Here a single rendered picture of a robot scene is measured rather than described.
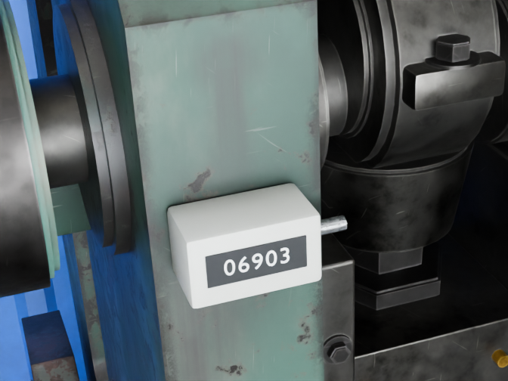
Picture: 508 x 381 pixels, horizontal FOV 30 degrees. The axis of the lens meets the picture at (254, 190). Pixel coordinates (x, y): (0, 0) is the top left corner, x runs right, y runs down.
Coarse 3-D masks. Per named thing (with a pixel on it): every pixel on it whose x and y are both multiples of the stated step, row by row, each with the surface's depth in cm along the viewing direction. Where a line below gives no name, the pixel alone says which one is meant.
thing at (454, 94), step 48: (384, 0) 55; (432, 0) 55; (480, 0) 55; (384, 48) 55; (432, 48) 55; (480, 48) 56; (384, 96) 56; (432, 96) 54; (480, 96) 55; (336, 144) 65; (384, 144) 59; (432, 144) 60; (336, 192) 63; (384, 192) 62; (432, 192) 63; (384, 240) 64; (432, 240) 66
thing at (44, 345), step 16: (32, 320) 122; (48, 320) 121; (32, 336) 116; (48, 336) 116; (64, 336) 115; (32, 352) 111; (48, 352) 111; (64, 352) 110; (32, 368) 108; (48, 368) 108; (64, 368) 108
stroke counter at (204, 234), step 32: (256, 192) 49; (288, 192) 49; (192, 224) 46; (224, 224) 46; (256, 224) 46; (288, 224) 46; (320, 224) 47; (192, 256) 45; (224, 256) 46; (256, 256) 46; (320, 256) 48; (192, 288) 46; (224, 288) 47; (256, 288) 47
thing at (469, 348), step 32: (448, 256) 73; (384, 288) 67; (416, 288) 68; (448, 288) 70; (480, 288) 69; (384, 320) 66; (416, 320) 66; (448, 320) 66; (480, 320) 66; (384, 352) 64; (416, 352) 64; (448, 352) 66; (480, 352) 66
